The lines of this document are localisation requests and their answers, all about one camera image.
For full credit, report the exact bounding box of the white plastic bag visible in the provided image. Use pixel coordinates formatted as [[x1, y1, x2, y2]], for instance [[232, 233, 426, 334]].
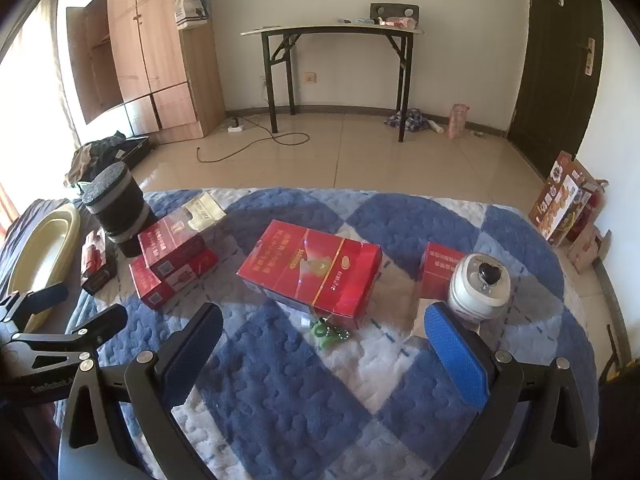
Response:
[[173, 0, 210, 31]]

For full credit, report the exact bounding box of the large cream plastic basin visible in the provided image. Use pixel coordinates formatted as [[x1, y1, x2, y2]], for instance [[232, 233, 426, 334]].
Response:
[[0, 208, 81, 333]]

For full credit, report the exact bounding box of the wide red carton box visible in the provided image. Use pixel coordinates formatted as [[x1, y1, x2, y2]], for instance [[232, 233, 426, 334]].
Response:
[[236, 219, 383, 331]]

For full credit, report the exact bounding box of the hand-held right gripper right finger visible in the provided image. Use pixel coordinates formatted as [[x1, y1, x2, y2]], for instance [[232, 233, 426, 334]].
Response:
[[424, 301, 596, 480]]

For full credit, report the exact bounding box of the dark door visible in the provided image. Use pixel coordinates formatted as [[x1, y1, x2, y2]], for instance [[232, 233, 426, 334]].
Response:
[[509, 0, 603, 181]]

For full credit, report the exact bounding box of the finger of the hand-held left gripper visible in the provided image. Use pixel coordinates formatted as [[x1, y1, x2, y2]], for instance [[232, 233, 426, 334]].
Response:
[[0, 281, 69, 335], [9, 303, 129, 367]]

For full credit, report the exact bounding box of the black suitcase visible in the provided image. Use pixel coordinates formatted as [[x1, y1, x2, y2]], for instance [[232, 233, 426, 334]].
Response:
[[107, 136, 151, 167]]

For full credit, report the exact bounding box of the wooden wardrobe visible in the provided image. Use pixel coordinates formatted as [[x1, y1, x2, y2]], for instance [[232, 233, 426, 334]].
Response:
[[66, 0, 227, 138]]

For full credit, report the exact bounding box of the small cream plastic basin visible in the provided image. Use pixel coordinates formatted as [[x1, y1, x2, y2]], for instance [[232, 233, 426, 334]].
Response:
[[7, 217, 72, 306]]

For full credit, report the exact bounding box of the black cable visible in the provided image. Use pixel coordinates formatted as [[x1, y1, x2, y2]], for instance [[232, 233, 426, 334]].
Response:
[[197, 115, 309, 163]]

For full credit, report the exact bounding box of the blue white checkered blanket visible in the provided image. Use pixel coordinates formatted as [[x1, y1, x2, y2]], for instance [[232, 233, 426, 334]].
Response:
[[55, 187, 601, 480]]

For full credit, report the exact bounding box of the pink plastic bag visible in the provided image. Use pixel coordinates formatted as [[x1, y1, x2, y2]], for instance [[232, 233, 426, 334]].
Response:
[[447, 104, 471, 139]]

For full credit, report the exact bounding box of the checkered clothes pile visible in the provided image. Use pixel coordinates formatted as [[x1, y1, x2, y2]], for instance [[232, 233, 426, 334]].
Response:
[[384, 108, 432, 133]]

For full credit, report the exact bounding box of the plain cardboard box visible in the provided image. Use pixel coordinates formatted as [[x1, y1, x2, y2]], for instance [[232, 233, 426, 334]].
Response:
[[567, 225, 613, 275]]

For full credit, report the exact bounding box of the white round device black knob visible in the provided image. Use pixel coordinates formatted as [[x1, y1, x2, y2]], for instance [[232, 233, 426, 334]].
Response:
[[447, 253, 512, 322]]

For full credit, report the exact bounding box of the dark clothes pile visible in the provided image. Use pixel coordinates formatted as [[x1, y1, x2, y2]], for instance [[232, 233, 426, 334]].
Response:
[[64, 131, 126, 191]]

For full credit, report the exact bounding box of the small black box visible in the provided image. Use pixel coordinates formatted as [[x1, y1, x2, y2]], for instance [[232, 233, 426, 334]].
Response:
[[81, 247, 119, 296]]

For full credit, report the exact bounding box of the black foam cylinder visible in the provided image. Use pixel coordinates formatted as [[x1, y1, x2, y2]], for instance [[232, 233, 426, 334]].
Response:
[[102, 210, 162, 257], [81, 162, 147, 233]]

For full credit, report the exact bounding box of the green toy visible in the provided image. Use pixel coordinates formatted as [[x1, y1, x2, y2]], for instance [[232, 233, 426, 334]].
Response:
[[310, 321, 351, 348]]

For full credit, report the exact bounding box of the printed cardboard box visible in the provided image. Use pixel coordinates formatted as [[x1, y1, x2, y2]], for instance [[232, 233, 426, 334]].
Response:
[[528, 151, 598, 247]]

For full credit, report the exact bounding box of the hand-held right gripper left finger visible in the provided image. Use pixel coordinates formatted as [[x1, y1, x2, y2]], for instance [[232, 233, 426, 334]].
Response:
[[57, 302, 224, 480]]

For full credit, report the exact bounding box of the black chair back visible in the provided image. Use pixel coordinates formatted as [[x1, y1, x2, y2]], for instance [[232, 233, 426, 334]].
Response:
[[370, 3, 420, 23]]

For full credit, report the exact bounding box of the black-legged folding table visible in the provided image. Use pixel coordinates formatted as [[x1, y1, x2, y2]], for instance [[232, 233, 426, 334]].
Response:
[[241, 24, 427, 144]]

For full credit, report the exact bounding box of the slim red box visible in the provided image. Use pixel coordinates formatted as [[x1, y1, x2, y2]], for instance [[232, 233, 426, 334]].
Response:
[[81, 230, 108, 278]]

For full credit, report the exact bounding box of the gold clear plastic box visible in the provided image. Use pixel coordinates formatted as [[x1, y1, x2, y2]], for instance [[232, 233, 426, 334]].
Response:
[[180, 191, 227, 235]]

